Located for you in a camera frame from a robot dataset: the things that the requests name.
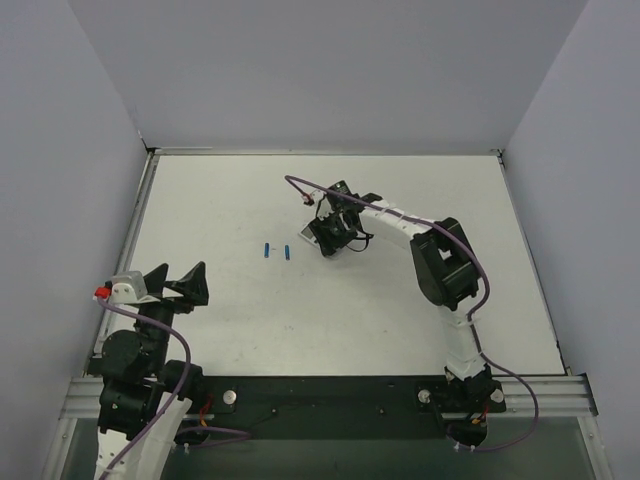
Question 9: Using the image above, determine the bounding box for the white remote control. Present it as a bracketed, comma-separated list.
[300, 224, 320, 250]

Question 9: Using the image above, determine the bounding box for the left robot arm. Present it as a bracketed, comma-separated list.
[92, 262, 209, 479]

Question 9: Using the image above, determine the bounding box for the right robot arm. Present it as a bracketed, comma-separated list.
[301, 190, 504, 415]

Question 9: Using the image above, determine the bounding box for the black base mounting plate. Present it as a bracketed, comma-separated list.
[177, 375, 506, 445]

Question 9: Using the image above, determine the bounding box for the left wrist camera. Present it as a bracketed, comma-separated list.
[94, 271, 148, 304]

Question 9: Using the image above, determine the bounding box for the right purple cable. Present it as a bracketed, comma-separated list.
[283, 174, 541, 454]

